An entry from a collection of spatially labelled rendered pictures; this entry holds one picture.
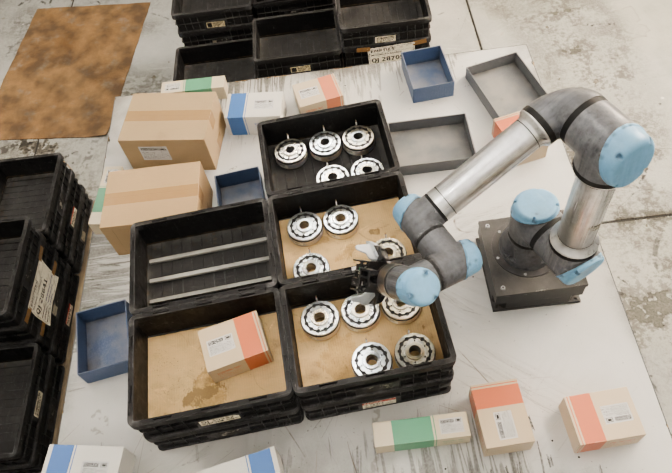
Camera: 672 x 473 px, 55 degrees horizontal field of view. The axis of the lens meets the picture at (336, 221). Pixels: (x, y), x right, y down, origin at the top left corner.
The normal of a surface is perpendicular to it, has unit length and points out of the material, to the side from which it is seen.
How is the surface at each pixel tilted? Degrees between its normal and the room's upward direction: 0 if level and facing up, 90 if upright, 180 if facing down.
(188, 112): 0
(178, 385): 0
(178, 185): 0
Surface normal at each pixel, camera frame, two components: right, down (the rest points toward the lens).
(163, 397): -0.10, -0.56
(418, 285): 0.33, 0.01
